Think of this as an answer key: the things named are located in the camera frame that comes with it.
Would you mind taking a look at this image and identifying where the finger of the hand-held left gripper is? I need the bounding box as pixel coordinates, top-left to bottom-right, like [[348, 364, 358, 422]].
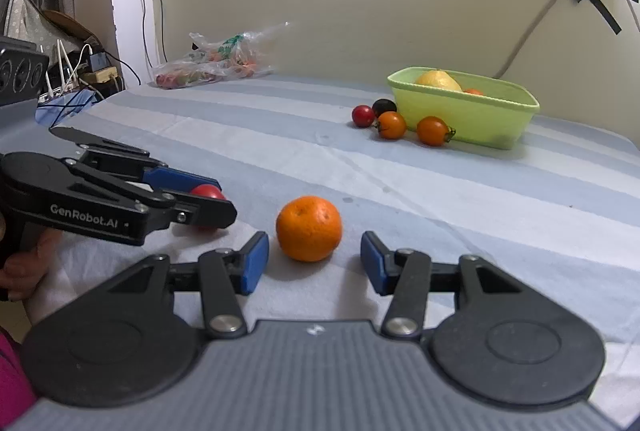
[[50, 127, 222, 192], [75, 168, 238, 236]]

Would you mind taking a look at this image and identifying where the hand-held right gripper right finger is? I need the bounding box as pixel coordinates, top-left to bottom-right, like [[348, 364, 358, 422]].
[[360, 231, 561, 339]]

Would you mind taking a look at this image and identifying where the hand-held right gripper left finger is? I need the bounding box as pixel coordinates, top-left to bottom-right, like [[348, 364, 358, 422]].
[[65, 231, 271, 339]]

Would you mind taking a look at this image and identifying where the red cherry tomato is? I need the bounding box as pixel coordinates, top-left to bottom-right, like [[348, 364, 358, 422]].
[[190, 184, 227, 232], [351, 105, 377, 128]]

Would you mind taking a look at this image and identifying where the large orange mandarin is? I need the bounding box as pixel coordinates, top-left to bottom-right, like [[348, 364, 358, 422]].
[[276, 196, 343, 263]]

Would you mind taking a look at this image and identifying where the orange cherry tomato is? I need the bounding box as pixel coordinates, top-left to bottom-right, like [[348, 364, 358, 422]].
[[416, 116, 457, 147], [374, 111, 407, 140]]

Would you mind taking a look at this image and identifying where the light green plastic basket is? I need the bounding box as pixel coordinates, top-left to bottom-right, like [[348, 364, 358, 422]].
[[387, 67, 541, 150]]

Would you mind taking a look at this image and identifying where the large yellow citrus fruit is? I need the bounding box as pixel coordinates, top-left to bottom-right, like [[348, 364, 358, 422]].
[[414, 69, 463, 92]]

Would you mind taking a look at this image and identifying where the person's left hand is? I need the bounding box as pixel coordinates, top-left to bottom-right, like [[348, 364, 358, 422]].
[[0, 217, 64, 303]]

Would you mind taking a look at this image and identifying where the blue white striped cloth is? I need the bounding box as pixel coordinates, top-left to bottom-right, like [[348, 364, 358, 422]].
[[0, 73, 640, 431]]

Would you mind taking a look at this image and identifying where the clear plastic bag of produce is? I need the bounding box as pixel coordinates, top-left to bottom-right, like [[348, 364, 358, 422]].
[[152, 22, 293, 89]]

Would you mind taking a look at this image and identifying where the beige power adapter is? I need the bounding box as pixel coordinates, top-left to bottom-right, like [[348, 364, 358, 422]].
[[81, 67, 119, 84]]

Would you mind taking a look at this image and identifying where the black panel with round dials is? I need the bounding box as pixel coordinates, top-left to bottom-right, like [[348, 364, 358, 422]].
[[0, 37, 50, 108]]

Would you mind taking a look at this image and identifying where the pink clothing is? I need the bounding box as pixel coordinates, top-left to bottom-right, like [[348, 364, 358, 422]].
[[0, 330, 39, 428]]

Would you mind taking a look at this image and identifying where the brown curved object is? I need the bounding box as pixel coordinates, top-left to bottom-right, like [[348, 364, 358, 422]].
[[42, 9, 103, 54]]

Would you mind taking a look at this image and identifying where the grey dotted cloth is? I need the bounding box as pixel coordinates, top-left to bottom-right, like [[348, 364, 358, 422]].
[[1, 0, 57, 50]]

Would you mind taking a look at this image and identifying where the black looped cable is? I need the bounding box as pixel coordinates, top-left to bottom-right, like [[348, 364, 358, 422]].
[[105, 55, 145, 86]]

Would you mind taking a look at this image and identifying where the grey wall cable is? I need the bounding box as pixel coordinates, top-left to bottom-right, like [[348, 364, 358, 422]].
[[491, 0, 573, 80]]

